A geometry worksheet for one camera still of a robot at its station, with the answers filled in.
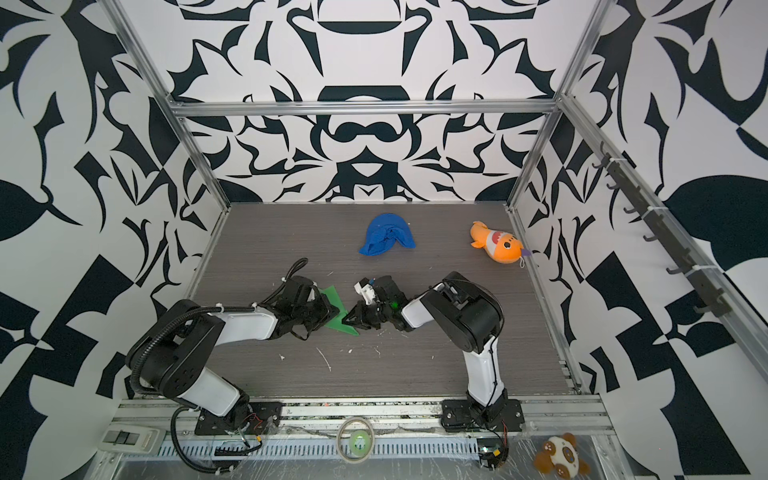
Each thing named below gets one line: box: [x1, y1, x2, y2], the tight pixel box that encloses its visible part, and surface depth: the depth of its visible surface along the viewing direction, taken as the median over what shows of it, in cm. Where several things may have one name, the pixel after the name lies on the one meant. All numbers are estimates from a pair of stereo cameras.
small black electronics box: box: [477, 438, 509, 471], surface depth 73 cm
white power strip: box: [98, 423, 166, 455], surface depth 70 cm
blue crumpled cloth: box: [358, 213, 417, 256], surface depth 107 cm
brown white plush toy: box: [534, 432, 590, 479], surface depth 69 cm
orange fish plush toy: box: [470, 221, 524, 264], surface depth 101 cm
